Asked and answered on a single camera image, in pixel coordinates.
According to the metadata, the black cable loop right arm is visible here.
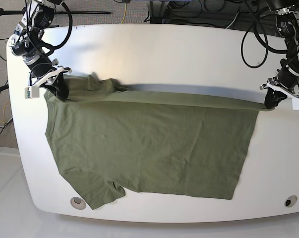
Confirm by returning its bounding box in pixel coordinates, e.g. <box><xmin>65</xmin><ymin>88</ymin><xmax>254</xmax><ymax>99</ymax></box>
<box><xmin>39</xmin><ymin>1</ymin><xmax>73</xmax><ymax>58</ymax></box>

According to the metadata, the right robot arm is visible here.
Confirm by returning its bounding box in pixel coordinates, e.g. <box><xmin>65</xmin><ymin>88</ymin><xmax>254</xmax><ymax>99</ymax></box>
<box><xmin>9</xmin><ymin>0</ymin><xmax>73</xmax><ymax>100</ymax></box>

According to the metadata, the right table grommet hole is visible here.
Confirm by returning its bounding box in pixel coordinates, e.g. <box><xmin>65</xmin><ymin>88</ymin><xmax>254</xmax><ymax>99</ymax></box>
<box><xmin>285</xmin><ymin>195</ymin><xmax>298</xmax><ymax>207</ymax></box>

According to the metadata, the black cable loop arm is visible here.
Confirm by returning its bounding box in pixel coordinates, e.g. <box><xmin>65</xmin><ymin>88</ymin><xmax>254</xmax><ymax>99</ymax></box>
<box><xmin>39</xmin><ymin>1</ymin><xmax>73</xmax><ymax>58</ymax></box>
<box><xmin>240</xmin><ymin>7</ymin><xmax>289</xmax><ymax>69</ymax></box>

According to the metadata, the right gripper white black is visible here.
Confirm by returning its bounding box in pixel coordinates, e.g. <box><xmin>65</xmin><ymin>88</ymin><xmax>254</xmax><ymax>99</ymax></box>
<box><xmin>29</xmin><ymin>59</ymin><xmax>72</xmax><ymax>101</ymax></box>

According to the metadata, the white cable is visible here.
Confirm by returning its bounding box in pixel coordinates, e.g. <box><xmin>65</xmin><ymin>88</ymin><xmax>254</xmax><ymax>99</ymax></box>
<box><xmin>225</xmin><ymin>9</ymin><xmax>240</xmax><ymax>30</ymax></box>

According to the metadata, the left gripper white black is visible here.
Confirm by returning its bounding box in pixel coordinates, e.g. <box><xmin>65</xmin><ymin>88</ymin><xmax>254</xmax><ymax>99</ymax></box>
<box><xmin>260</xmin><ymin>59</ymin><xmax>299</xmax><ymax>110</ymax></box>

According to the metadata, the olive green T-shirt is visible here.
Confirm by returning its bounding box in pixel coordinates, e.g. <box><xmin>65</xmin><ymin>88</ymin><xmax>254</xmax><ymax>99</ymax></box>
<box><xmin>44</xmin><ymin>76</ymin><xmax>266</xmax><ymax>209</ymax></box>

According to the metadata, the table grommet hole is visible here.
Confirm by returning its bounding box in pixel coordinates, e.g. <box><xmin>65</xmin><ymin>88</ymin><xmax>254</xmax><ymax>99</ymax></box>
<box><xmin>70</xmin><ymin>197</ymin><xmax>86</xmax><ymax>210</ymax></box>
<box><xmin>285</xmin><ymin>195</ymin><xmax>298</xmax><ymax>207</ymax></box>

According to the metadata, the yellow cable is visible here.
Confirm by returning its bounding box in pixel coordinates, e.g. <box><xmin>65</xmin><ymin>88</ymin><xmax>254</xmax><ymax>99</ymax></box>
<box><xmin>121</xmin><ymin>2</ymin><xmax>128</xmax><ymax>24</ymax></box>

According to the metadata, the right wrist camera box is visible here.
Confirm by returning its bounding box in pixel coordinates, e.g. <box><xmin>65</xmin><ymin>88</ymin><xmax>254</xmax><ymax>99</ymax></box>
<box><xmin>24</xmin><ymin>86</ymin><xmax>40</xmax><ymax>99</ymax></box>

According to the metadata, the left table grommet hole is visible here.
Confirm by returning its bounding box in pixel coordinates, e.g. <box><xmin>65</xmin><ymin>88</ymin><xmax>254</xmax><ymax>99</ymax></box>
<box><xmin>70</xmin><ymin>197</ymin><xmax>86</xmax><ymax>210</ymax></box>

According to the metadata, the black tripod stand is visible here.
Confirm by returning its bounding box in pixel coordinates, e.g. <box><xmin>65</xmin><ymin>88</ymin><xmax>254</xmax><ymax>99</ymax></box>
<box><xmin>0</xmin><ymin>4</ymin><xmax>111</xmax><ymax>28</ymax></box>

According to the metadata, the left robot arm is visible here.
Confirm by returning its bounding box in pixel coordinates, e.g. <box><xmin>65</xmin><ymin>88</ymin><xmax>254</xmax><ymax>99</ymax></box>
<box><xmin>261</xmin><ymin>0</ymin><xmax>299</xmax><ymax>110</ymax></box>

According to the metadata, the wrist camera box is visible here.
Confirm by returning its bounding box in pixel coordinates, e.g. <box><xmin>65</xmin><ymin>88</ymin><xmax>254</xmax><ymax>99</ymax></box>
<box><xmin>292</xmin><ymin>98</ymin><xmax>299</xmax><ymax>111</ymax></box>
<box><xmin>24</xmin><ymin>86</ymin><xmax>40</xmax><ymax>99</ymax></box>

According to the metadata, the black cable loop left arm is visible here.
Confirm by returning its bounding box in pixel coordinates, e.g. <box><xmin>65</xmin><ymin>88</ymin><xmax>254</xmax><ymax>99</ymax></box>
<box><xmin>240</xmin><ymin>7</ymin><xmax>289</xmax><ymax>69</ymax></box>

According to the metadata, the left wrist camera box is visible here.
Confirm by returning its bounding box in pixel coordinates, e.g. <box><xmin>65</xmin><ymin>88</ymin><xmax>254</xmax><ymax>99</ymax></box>
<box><xmin>292</xmin><ymin>98</ymin><xmax>299</xmax><ymax>111</ymax></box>

